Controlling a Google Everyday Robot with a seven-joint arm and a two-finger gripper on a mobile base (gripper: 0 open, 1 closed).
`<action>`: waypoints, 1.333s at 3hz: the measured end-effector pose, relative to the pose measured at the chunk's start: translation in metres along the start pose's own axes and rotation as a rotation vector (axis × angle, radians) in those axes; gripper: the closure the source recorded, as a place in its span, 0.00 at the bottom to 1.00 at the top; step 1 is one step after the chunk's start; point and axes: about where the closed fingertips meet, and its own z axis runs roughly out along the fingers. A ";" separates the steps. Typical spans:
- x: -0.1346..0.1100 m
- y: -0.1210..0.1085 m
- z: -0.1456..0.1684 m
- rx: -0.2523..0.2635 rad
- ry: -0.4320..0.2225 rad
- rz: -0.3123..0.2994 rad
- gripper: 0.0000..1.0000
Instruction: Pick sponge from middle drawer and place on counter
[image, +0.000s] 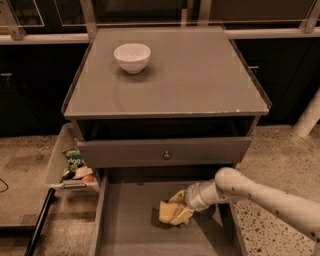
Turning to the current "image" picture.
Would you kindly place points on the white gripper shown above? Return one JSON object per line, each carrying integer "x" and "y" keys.
{"x": 192, "y": 197}

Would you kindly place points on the yellow sponge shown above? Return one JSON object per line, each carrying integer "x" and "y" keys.
{"x": 171, "y": 213}

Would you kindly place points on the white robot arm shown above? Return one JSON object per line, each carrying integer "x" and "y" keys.
{"x": 229, "y": 184}

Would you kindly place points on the round metal drawer knob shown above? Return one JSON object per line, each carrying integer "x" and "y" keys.
{"x": 167, "y": 155}

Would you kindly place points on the grey open middle drawer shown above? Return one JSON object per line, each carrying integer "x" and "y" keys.
{"x": 128, "y": 221}

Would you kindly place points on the grey top drawer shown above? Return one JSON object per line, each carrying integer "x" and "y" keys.
{"x": 149, "y": 152}

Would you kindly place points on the grey drawer cabinet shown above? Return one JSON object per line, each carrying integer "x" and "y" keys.
{"x": 194, "y": 86}

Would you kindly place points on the red white object in bin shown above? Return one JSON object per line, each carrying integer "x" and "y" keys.
{"x": 84, "y": 173}

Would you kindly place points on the green snack bag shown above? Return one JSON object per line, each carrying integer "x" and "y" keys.
{"x": 74, "y": 159}

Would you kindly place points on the clear plastic storage bin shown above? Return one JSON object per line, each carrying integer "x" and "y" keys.
{"x": 58, "y": 164}

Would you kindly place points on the black bar on floor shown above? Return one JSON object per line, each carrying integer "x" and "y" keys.
{"x": 50, "y": 197}

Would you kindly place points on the white ceramic bowl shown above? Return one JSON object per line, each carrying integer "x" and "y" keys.
{"x": 132, "y": 57}

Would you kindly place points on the white railing frame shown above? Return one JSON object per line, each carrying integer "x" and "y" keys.
{"x": 77, "y": 21}

